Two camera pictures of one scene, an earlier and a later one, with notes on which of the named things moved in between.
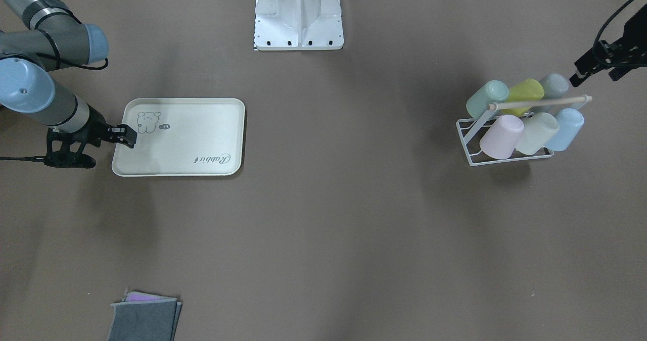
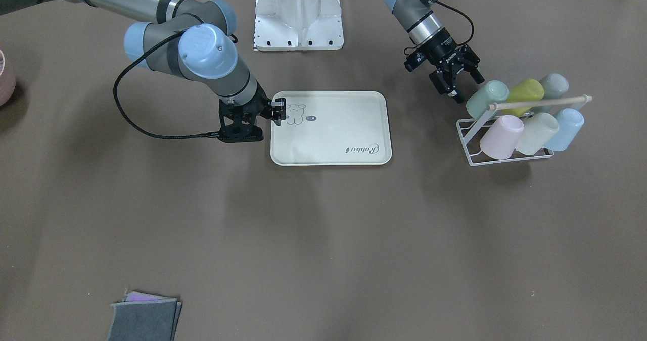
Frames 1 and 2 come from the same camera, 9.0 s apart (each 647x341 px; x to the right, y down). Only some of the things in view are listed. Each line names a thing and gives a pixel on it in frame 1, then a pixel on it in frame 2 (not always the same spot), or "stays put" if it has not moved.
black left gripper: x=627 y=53 → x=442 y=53
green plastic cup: x=478 y=102 stays put
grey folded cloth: x=144 y=317 stays put
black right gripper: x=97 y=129 → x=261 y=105
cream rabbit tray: x=183 y=137 → x=333 y=128
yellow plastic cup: x=523 y=90 stays put
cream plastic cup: x=538 y=131 stays put
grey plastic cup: x=555 y=85 stays put
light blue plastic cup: x=570 y=120 stays put
